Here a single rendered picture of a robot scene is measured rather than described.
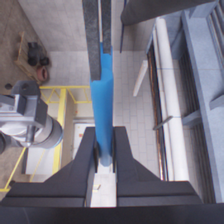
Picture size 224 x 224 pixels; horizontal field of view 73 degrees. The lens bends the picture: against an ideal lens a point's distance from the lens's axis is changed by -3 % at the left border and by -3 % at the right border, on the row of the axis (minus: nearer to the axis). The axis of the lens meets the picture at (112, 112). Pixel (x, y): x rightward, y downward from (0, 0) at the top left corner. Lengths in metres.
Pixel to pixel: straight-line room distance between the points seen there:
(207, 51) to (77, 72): 3.52
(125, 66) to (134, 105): 1.30
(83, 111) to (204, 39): 3.27
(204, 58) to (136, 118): 2.19
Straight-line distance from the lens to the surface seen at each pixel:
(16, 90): 0.40
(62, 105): 3.05
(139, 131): 4.39
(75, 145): 3.89
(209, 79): 3.62
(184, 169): 3.16
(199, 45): 4.00
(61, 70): 5.27
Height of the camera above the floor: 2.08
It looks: 1 degrees up
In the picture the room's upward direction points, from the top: 90 degrees clockwise
